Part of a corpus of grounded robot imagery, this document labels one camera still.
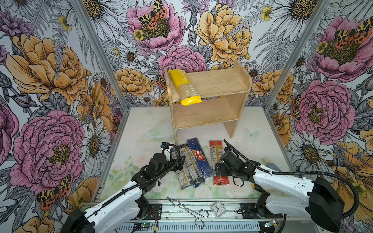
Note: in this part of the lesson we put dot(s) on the Ankara spaghetti bag left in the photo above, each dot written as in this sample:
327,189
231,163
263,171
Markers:
182,172

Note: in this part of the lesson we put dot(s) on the aluminium corner post right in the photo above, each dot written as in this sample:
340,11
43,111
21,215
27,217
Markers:
314,21

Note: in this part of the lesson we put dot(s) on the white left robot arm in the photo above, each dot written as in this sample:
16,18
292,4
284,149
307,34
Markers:
128,203

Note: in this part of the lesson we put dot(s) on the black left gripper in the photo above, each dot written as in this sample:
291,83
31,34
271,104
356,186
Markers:
179,164

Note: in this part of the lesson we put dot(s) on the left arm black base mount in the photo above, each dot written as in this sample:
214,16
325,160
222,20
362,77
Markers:
150,212

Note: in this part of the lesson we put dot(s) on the aluminium corner post left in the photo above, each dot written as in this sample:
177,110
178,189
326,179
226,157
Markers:
92,36

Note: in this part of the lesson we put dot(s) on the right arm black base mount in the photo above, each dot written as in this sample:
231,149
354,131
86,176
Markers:
251,211

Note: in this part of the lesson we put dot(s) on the ankara spaghetti bag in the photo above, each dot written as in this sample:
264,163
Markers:
191,165
182,172

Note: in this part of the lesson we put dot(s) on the metal wire tongs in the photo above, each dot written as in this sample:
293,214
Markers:
197,215

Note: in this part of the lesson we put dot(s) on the small white clock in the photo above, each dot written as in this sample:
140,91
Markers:
218,209

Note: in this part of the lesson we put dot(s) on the aluminium corner post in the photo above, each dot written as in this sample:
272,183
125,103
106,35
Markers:
314,21
92,36

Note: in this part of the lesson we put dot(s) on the grey blue oval pad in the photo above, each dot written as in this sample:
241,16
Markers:
274,167

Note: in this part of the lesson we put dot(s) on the white slotted cable duct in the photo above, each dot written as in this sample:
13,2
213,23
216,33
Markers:
210,227

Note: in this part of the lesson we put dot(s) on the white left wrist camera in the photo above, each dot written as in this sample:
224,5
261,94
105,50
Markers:
165,150

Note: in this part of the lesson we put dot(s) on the red spaghetti bag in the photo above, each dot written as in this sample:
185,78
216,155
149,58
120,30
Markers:
216,150

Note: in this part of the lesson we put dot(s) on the Ankara spaghetti bag right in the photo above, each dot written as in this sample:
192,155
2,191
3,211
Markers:
191,165

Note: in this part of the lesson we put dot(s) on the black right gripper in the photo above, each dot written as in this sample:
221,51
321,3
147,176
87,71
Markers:
223,167

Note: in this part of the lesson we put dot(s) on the blue Barilla spaghetti box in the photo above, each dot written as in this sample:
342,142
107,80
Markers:
200,157

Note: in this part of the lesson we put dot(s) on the wooden two-tier shelf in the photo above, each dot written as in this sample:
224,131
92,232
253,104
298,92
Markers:
223,92

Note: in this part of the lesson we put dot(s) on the yellow spaghetti bag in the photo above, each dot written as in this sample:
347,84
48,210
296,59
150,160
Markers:
186,91

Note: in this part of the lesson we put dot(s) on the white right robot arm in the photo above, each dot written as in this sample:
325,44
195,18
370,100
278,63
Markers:
282,195

